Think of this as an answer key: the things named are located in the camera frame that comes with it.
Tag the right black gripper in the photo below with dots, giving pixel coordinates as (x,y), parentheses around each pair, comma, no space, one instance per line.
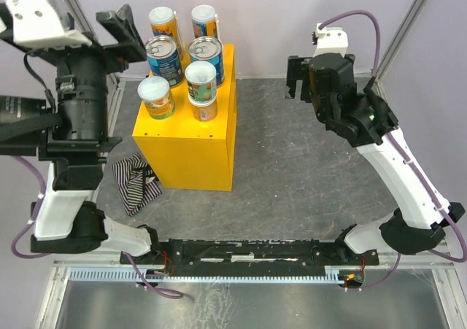
(298,69)

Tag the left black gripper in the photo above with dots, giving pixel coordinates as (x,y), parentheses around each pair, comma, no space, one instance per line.
(132,51)

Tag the teal blue pull-tab can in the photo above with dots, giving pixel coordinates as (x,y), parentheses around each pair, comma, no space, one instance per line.
(164,59)

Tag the green label can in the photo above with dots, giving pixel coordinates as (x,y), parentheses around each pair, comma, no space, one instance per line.
(155,94)

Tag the blue orange can with spoon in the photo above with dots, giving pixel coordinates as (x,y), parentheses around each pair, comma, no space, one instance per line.
(205,21)

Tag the silver top tin can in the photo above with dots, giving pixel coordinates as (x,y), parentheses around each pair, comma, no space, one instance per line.
(210,49)

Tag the clear lid can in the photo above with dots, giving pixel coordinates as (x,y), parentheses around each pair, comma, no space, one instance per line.
(201,79)

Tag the yellow shelf cabinet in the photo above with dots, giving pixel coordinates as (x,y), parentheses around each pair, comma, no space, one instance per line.
(186,153)

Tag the orange can white lid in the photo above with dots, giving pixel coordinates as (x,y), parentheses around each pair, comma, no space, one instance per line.
(204,111)

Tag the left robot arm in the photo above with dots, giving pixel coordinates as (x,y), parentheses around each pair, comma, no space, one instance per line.
(64,140)

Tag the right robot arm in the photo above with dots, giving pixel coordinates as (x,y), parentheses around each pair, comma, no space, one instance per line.
(369,125)

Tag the striped black white cloth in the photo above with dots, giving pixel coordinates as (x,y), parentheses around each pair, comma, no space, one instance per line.
(137,183)

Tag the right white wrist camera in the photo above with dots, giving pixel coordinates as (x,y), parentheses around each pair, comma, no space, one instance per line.
(330,40)

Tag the light blue cable duct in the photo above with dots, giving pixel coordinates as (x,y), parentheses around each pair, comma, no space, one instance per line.
(103,274)

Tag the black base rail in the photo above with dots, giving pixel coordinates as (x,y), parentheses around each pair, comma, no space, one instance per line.
(299,257)

